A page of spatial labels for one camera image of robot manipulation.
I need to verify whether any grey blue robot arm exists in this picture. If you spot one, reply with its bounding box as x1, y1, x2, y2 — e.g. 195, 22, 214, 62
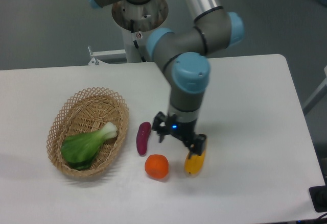
88, 0, 244, 156

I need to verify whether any green bok choy vegetable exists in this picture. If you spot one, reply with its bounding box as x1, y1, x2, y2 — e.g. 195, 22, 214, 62
60, 122, 118, 170

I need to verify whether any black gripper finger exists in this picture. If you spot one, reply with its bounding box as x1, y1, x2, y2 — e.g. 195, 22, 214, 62
188, 134, 207, 159
152, 112, 168, 143

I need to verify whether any yellow squash toy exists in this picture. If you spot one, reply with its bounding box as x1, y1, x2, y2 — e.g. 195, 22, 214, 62
184, 134, 207, 176

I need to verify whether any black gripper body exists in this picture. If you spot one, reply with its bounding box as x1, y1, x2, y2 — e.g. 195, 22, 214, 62
166, 114, 197, 147

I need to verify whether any woven wicker basket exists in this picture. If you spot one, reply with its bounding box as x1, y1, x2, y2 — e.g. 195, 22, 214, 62
46, 87, 129, 178

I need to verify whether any white table leg frame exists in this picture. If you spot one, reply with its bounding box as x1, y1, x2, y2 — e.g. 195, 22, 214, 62
302, 67, 326, 116

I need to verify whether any white metal bracket left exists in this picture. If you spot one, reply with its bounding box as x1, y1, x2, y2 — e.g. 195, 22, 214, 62
87, 45, 127, 65

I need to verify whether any black device table corner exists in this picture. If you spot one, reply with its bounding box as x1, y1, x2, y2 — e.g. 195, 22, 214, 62
309, 185, 326, 213

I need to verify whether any purple eggplant toy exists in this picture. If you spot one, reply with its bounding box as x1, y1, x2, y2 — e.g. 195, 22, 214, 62
136, 122, 152, 156

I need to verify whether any orange round fruit toy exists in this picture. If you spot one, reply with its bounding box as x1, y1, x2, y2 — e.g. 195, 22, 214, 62
145, 154, 169, 179

